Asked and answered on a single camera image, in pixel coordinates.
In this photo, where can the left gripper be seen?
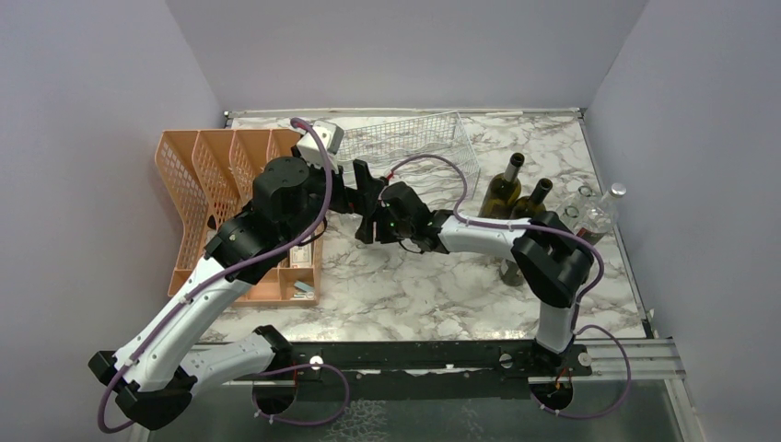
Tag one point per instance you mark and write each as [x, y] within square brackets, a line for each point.
[362, 200]

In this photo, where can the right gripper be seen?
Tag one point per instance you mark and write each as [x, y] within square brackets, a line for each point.
[381, 236]

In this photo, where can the green wine bottle brown label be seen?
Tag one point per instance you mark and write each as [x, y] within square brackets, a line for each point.
[503, 190]

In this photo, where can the green wine bottle white label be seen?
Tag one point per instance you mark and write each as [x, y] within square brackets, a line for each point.
[510, 274]

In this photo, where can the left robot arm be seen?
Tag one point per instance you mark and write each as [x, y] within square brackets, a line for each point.
[152, 379]

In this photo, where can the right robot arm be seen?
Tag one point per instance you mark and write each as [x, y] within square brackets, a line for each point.
[554, 263]

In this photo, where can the dark green wine bottle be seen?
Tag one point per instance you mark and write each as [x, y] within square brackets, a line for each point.
[529, 206]

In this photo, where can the clear bottle silver cap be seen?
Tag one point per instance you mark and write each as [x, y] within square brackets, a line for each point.
[600, 216]

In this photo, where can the small white box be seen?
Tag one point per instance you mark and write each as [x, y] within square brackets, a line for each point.
[301, 256]

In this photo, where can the orange plastic file organizer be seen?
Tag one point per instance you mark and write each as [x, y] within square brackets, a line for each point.
[209, 175]

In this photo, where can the white wire wine rack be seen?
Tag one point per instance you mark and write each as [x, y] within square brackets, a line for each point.
[383, 142]

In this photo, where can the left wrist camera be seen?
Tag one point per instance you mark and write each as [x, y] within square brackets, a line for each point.
[320, 146]

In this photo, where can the black mounting rail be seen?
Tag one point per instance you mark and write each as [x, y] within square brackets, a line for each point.
[416, 370]

